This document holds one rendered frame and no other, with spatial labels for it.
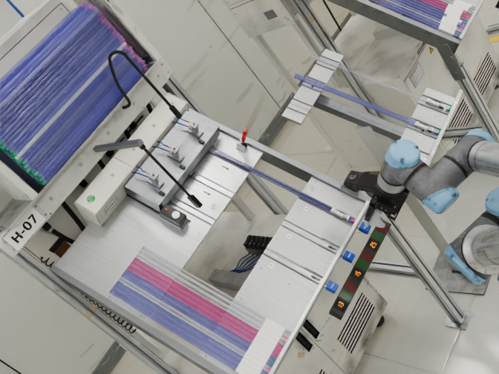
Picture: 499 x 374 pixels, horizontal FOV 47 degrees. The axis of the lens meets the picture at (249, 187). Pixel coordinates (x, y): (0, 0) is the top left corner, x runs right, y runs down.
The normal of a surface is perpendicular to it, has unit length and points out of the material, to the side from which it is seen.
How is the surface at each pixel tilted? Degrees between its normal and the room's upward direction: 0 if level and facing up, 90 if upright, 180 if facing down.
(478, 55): 90
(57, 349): 90
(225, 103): 90
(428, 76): 90
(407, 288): 0
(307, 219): 43
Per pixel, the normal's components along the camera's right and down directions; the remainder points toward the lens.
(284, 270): 0.00, -0.50
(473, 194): -0.58, -0.66
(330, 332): 0.62, 0.00
